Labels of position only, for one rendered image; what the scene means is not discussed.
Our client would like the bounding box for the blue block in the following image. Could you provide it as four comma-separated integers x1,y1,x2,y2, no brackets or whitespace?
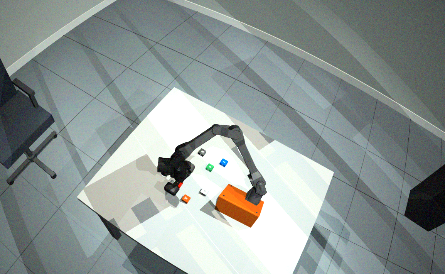
220,159,228,167

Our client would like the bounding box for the green block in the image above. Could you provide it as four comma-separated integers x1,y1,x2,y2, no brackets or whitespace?
206,164,214,172

